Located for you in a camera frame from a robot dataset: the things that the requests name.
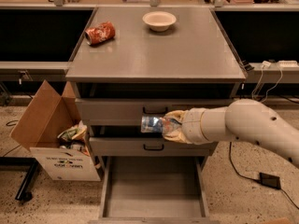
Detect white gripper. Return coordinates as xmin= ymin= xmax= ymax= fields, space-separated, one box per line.
xmin=163 ymin=108 xmax=206 ymax=145

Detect crushed blue silver redbull can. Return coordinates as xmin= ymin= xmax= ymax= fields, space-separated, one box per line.
xmin=140 ymin=115 xmax=183 ymax=134

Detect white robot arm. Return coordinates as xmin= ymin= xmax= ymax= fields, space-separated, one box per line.
xmin=163 ymin=99 xmax=299 ymax=167

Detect grey middle drawer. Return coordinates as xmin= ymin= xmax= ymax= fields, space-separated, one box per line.
xmin=89 ymin=137 xmax=218 ymax=157

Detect grey drawer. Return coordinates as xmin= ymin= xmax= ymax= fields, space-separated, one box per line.
xmin=88 ymin=157 xmax=220 ymax=224
xmin=89 ymin=137 xmax=218 ymax=157
xmin=76 ymin=98 xmax=232 ymax=126

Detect grey bottom drawer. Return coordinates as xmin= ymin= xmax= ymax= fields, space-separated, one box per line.
xmin=88 ymin=157 xmax=220 ymax=224

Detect grey drawer cabinet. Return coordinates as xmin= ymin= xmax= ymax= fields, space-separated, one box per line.
xmin=66 ymin=6 xmax=246 ymax=167

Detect grey top drawer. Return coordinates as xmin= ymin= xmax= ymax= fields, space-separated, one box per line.
xmin=76 ymin=98 xmax=232 ymax=126

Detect crushed orange soda can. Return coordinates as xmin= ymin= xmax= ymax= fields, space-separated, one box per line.
xmin=85 ymin=21 xmax=115 ymax=46

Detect white paper bowl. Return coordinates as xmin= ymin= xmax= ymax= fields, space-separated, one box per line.
xmin=142 ymin=11 xmax=177 ymax=32

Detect black power adapter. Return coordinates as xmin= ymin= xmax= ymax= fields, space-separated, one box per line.
xmin=259 ymin=173 xmax=281 ymax=189

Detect white power strip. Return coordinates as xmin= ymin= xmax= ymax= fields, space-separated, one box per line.
xmin=278 ymin=60 xmax=298 ymax=68

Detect cardboard box with trash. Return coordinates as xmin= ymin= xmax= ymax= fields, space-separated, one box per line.
xmin=10 ymin=80 xmax=100 ymax=181

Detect black table leg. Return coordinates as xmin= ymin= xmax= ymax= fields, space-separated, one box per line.
xmin=0 ymin=157 xmax=39 ymax=202

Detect black floor cable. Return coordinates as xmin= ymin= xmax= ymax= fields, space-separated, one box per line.
xmin=228 ymin=141 xmax=262 ymax=183

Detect white cables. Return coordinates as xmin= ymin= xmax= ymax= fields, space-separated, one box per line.
xmin=249 ymin=59 xmax=284 ymax=105

